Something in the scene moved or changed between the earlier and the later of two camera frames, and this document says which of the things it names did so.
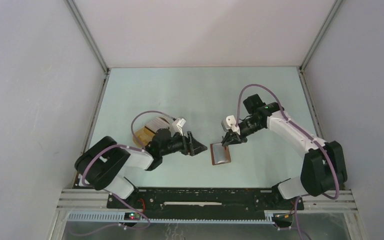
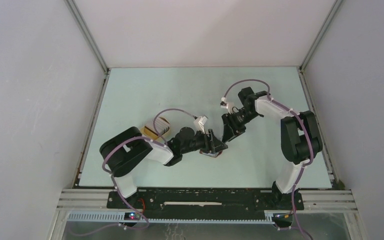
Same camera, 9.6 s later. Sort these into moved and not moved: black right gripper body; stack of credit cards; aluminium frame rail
Moved: black right gripper body
Not moved: stack of credit cards; aluminium frame rail
